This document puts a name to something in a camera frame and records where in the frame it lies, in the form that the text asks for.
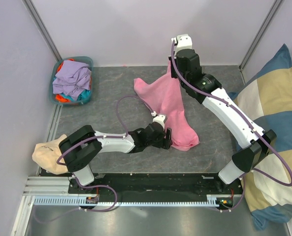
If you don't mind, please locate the pink t shirt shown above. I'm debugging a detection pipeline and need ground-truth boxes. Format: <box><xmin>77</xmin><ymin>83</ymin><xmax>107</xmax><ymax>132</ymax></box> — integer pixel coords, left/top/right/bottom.
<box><xmin>134</xmin><ymin>63</ymin><xmax>199</xmax><ymax>151</ymax></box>

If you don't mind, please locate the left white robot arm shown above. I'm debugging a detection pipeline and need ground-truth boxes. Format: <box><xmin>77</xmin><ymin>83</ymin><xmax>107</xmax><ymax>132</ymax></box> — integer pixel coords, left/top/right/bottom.
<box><xmin>59</xmin><ymin>121</ymin><xmax>172</xmax><ymax>193</ymax></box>

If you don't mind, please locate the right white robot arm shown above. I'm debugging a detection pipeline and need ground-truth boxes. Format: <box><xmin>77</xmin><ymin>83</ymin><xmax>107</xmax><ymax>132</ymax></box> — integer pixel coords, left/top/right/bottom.
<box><xmin>171</xmin><ymin>49</ymin><xmax>277</xmax><ymax>194</ymax></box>

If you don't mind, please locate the teal t shirt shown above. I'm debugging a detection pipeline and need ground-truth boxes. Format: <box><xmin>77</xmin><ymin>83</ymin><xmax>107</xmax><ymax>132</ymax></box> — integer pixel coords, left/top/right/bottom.
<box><xmin>52</xmin><ymin>76</ymin><xmax>91</xmax><ymax>103</ymax></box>

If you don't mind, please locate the blue cream checked pillow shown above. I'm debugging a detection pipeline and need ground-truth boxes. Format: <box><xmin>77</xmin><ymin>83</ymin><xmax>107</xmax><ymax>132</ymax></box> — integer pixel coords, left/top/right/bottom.
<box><xmin>230</xmin><ymin>45</ymin><xmax>292</xmax><ymax>230</ymax></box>

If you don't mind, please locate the teal plastic laundry basket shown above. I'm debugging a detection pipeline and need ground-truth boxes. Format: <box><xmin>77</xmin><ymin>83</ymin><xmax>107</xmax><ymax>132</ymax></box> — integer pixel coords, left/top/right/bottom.
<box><xmin>49</xmin><ymin>56</ymin><xmax>93</xmax><ymax>106</ymax></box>

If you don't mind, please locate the lilac t shirt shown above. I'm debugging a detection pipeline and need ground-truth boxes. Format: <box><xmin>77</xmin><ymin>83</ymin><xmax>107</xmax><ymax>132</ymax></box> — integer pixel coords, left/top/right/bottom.
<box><xmin>52</xmin><ymin>59</ymin><xmax>91</xmax><ymax>102</ymax></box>

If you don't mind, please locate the orange t shirt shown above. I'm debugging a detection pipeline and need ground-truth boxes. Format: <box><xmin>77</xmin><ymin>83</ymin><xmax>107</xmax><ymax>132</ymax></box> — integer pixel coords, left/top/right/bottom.
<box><xmin>55</xmin><ymin>61</ymin><xmax>74</xmax><ymax>103</ymax></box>

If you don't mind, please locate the beige cloth bag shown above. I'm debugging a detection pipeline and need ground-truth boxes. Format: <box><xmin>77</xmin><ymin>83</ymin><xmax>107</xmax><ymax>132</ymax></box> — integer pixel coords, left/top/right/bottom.
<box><xmin>32</xmin><ymin>134</ymin><xmax>68</xmax><ymax>175</ymax></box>

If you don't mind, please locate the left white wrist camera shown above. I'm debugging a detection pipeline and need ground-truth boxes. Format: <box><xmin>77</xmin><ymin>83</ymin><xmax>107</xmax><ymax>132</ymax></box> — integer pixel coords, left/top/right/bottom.
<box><xmin>151</xmin><ymin>111</ymin><xmax>167</xmax><ymax>129</ymax></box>

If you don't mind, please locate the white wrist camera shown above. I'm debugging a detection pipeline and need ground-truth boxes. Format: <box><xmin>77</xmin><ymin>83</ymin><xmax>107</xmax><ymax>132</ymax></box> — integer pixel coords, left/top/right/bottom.
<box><xmin>151</xmin><ymin>111</ymin><xmax>167</xmax><ymax>129</ymax></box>
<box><xmin>171</xmin><ymin>34</ymin><xmax>193</xmax><ymax>52</ymax></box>

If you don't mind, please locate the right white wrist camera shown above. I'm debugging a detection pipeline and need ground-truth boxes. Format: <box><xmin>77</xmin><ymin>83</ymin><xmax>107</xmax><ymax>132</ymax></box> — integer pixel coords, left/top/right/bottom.
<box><xmin>171</xmin><ymin>34</ymin><xmax>193</xmax><ymax>52</ymax></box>

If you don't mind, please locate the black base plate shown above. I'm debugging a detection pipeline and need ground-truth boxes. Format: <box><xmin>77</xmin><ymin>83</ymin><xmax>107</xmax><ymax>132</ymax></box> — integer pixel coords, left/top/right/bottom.
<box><xmin>68</xmin><ymin>173</ymin><xmax>242</xmax><ymax>203</ymax></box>

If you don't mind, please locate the light blue cable duct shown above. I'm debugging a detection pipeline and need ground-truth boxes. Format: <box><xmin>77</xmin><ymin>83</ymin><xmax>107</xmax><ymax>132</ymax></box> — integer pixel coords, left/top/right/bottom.
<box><xmin>34</xmin><ymin>195</ymin><xmax>223</xmax><ymax>207</ymax></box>

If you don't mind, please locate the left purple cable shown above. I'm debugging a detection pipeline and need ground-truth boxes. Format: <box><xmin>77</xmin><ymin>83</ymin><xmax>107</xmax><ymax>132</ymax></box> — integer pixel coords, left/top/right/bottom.
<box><xmin>56</xmin><ymin>95</ymin><xmax>158</xmax><ymax>166</ymax></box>

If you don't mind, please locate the right aluminium frame post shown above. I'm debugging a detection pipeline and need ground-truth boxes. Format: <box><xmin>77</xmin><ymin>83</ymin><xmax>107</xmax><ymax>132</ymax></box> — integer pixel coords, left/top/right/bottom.
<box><xmin>239</xmin><ymin>0</ymin><xmax>284</xmax><ymax>72</ymax></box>

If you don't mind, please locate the aluminium frame post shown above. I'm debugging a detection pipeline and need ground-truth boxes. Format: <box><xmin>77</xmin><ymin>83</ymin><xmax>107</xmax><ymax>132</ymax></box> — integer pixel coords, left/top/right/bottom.
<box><xmin>239</xmin><ymin>0</ymin><xmax>284</xmax><ymax>72</ymax></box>
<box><xmin>22</xmin><ymin>0</ymin><xmax>62</xmax><ymax>61</ymax></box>

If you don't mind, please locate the left aluminium frame post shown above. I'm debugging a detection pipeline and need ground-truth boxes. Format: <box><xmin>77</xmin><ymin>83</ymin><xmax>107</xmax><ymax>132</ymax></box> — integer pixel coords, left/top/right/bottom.
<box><xmin>22</xmin><ymin>0</ymin><xmax>62</xmax><ymax>61</ymax></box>

